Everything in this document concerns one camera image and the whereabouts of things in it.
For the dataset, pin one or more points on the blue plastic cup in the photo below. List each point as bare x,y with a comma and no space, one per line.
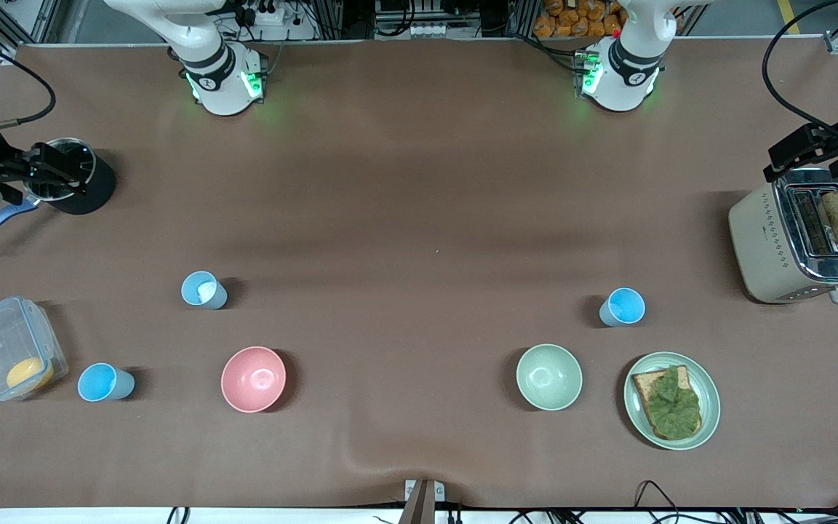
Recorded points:
623,306
204,291
102,382

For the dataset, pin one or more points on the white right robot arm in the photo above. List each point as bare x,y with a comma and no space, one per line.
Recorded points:
219,80

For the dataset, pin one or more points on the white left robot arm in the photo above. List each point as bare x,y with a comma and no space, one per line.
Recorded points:
626,73

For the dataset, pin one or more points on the glass lid with blue knob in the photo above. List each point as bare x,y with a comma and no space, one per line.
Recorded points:
77,153

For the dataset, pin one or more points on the beige and chrome toaster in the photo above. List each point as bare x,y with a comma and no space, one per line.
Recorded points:
761,247

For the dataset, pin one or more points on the yellow orange food piece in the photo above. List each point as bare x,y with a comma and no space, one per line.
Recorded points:
28,373

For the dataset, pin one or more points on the white power strip with plugs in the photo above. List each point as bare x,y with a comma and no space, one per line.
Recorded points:
273,14

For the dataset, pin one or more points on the pale green plate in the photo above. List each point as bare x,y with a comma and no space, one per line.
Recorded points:
710,400

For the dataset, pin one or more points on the bag of orange buns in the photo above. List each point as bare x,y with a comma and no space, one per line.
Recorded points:
572,18

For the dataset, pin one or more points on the pink bowl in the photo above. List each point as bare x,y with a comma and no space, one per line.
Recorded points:
253,378

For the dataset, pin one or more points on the green lettuce leaf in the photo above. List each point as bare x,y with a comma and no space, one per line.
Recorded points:
673,407

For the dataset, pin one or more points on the toasted bread slice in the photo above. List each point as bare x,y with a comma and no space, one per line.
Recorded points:
643,386

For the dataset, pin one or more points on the pale green bowl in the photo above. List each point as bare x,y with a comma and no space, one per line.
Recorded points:
548,377

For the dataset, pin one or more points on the brown table cover mat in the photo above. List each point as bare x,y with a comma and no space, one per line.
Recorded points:
419,182

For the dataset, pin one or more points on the small white power strip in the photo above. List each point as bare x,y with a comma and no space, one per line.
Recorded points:
428,30

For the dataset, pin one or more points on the metal table edge bracket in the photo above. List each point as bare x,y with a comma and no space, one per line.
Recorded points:
423,502

